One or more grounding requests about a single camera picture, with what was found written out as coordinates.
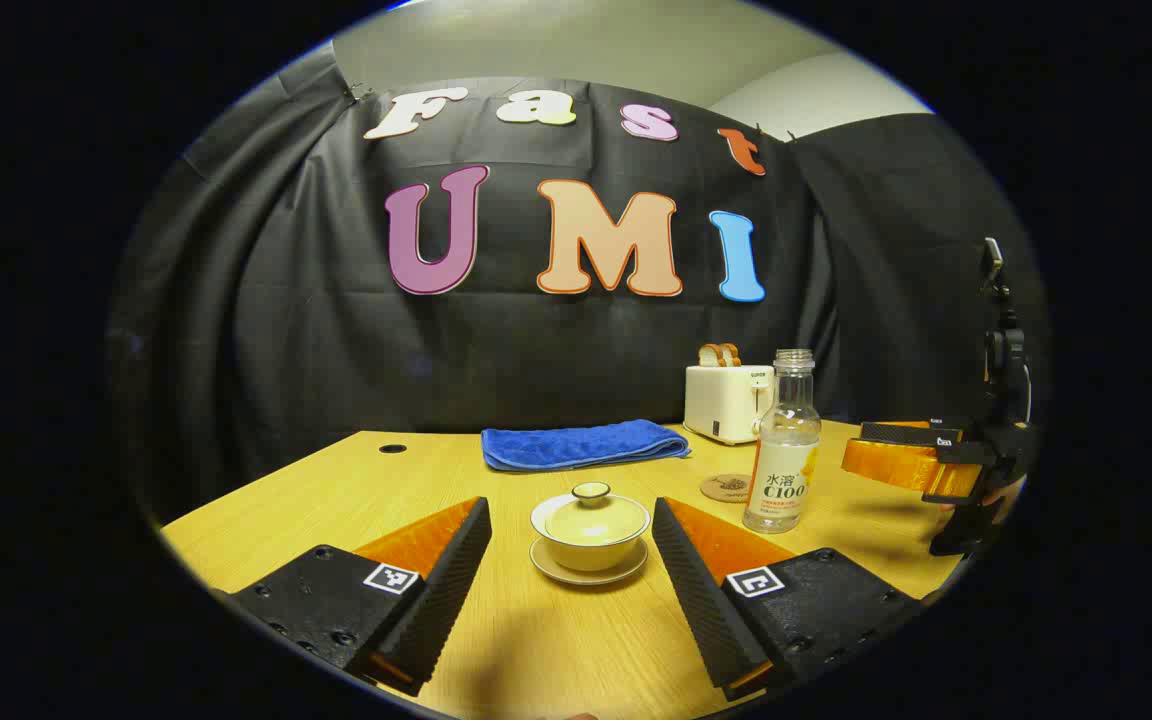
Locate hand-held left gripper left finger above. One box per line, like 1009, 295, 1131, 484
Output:
211, 497, 493, 698

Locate cream saucer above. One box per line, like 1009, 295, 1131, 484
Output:
530, 538, 649, 587

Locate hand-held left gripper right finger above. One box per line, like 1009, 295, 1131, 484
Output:
651, 497, 927, 701

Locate clear plastic water bottle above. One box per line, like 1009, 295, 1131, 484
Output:
742, 349, 823, 534

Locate cream teacup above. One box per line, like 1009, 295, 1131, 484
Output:
530, 493, 651, 573

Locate blue towel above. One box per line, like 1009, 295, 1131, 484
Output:
481, 419, 692, 473

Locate black backdrop cloth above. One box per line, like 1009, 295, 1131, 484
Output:
106, 45, 1052, 526

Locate cream toaster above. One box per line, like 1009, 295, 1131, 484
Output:
684, 363, 775, 446

